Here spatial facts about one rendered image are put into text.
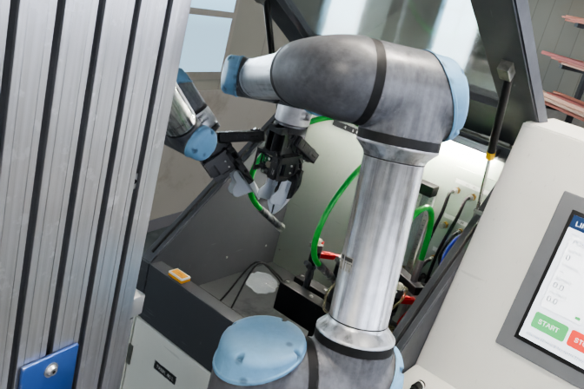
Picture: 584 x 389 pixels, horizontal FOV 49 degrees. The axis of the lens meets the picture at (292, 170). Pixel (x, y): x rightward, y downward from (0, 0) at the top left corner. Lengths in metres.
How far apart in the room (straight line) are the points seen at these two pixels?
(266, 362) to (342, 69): 0.39
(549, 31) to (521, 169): 7.51
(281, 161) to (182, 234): 0.48
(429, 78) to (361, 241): 0.23
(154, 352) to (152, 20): 1.20
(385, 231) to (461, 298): 0.63
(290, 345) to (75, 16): 0.50
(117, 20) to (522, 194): 1.01
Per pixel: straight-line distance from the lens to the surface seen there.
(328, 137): 1.91
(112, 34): 0.65
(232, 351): 0.87
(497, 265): 1.45
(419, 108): 0.84
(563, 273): 1.42
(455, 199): 1.73
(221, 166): 1.50
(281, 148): 1.34
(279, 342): 0.89
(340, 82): 0.80
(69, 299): 0.76
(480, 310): 1.46
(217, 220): 1.79
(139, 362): 1.81
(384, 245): 0.87
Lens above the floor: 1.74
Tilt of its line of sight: 17 degrees down
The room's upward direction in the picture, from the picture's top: 15 degrees clockwise
